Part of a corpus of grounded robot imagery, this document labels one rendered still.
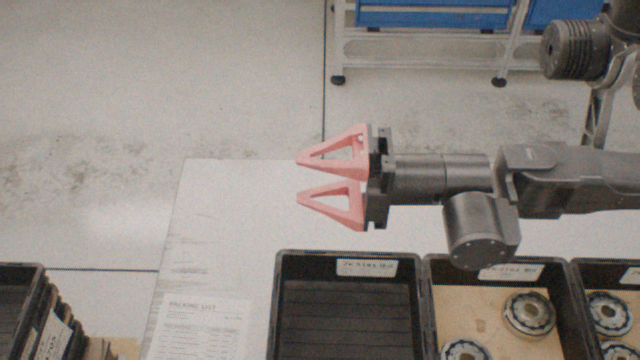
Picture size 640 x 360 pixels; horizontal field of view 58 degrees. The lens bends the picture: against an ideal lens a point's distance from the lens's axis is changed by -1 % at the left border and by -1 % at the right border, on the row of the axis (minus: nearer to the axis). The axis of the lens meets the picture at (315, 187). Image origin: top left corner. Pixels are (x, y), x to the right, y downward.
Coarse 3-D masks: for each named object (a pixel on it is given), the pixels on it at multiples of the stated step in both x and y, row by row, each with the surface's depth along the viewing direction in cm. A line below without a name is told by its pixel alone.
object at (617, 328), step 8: (592, 296) 121; (600, 296) 121; (608, 296) 121; (616, 296) 121; (592, 304) 119; (616, 304) 119; (624, 304) 119; (592, 312) 118; (624, 312) 118; (600, 320) 117; (624, 320) 117; (632, 320) 117; (600, 328) 116; (608, 328) 116; (616, 328) 116; (624, 328) 116
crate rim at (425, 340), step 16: (304, 256) 120; (320, 256) 119; (336, 256) 119; (352, 256) 119; (368, 256) 119; (384, 256) 119; (400, 256) 119; (416, 256) 119; (416, 272) 117; (272, 288) 114; (272, 304) 112; (272, 320) 110; (272, 336) 109; (272, 352) 105
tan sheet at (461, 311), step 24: (432, 288) 126; (456, 288) 125; (480, 288) 125; (504, 288) 125; (528, 288) 125; (456, 312) 122; (480, 312) 122; (456, 336) 118; (480, 336) 118; (504, 336) 118; (552, 336) 118
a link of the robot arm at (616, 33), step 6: (606, 18) 90; (606, 24) 90; (612, 24) 88; (606, 30) 90; (612, 30) 89; (618, 30) 88; (612, 36) 89; (618, 36) 88; (624, 36) 88; (630, 36) 87; (636, 36) 87; (624, 42) 88; (630, 42) 88; (636, 42) 88
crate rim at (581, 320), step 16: (432, 256) 119; (448, 256) 119; (528, 256) 119; (544, 256) 119; (432, 304) 112; (576, 304) 112; (432, 320) 110; (432, 336) 107; (432, 352) 105; (592, 352) 105
